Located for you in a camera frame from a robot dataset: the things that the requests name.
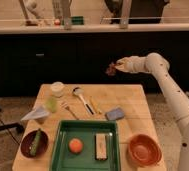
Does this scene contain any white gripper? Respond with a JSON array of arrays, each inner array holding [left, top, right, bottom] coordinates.
[[115, 56, 148, 73]]

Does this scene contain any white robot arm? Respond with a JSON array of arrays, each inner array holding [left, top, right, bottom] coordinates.
[[115, 53, 189, 171]]

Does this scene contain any yellow marker pen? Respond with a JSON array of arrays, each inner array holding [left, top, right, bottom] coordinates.
[[90, 97, 102, 114]]

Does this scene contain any green box on counter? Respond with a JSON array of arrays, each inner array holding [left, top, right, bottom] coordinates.
[[72, 16, 84, 25]]

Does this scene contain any white round container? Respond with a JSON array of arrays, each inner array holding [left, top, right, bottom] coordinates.
[[50, 82, 64, 97]]

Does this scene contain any silver fork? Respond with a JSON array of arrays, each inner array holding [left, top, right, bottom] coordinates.
[[61, 102, 79, 120]]

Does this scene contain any red small object on counter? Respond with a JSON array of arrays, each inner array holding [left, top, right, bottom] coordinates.
[[54, 19, 61, 26]]

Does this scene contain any light green cup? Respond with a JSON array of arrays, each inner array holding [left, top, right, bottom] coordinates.
[[46, 97, 57, 113]]

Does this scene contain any orange clay bowl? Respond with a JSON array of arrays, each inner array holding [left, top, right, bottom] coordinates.
[[127, 134, 162, 167]]

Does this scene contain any orange fruit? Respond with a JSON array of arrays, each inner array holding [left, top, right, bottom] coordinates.
[[68, 138, 83, 154]]

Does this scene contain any green plastic tray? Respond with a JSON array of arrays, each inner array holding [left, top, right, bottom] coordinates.
[[49, 120, 121, 171]]

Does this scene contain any green cucumber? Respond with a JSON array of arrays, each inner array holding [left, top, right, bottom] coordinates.
[[30, 129, 42, 156]]

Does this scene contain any dark red bowl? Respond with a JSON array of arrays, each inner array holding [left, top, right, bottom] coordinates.
[[20, 129, 48, 158]]

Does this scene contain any black tripod stand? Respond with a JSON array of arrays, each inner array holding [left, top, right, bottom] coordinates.
[[0, 108, 24, 136]]

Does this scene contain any silver spoon black handle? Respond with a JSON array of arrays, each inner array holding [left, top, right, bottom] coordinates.
[[72, 87, 94, 114]]

